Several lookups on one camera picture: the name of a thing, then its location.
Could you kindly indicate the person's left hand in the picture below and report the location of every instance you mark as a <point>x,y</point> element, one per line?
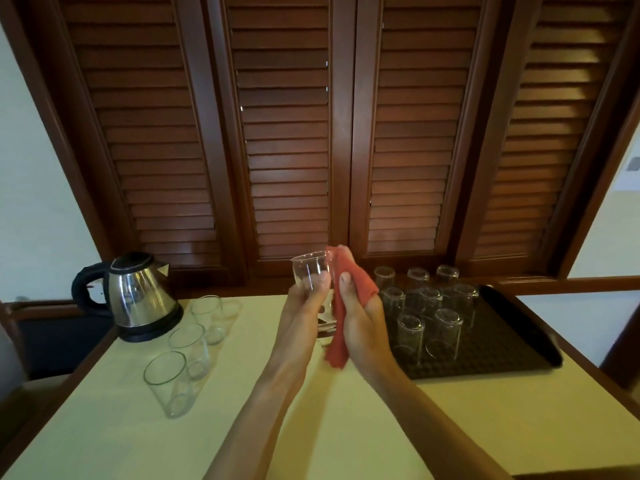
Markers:
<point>297,339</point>

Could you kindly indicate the person's right hand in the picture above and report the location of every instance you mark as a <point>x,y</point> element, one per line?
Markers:
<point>372,344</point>

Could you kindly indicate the red cloth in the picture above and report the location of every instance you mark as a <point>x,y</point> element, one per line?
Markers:
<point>337,344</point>

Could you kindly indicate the group of clear glasses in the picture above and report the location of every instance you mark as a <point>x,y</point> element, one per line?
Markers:
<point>190,344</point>

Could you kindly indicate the dark brown textured tray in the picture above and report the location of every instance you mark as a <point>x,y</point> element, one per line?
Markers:
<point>500,339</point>

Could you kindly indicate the person's left forearm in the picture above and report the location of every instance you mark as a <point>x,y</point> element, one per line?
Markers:
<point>245,439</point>

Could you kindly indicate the person's right forearm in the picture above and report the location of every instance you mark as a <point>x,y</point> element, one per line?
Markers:
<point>445,434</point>

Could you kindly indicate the steel electric kettle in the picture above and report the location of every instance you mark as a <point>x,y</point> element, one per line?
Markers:
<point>140,297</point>
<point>157,332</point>

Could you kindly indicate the brown louvered wooden shutter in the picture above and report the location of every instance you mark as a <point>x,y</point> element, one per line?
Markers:
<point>550,119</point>
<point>285,119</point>
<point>417,119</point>
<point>150,119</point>

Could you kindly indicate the white paper notice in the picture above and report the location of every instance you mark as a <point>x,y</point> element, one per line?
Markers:
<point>630,169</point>

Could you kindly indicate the brown wooden wall rail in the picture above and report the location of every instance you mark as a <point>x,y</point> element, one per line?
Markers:
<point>575,285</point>

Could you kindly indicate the brown wooden door frame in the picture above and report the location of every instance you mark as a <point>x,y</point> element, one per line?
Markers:
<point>622,349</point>

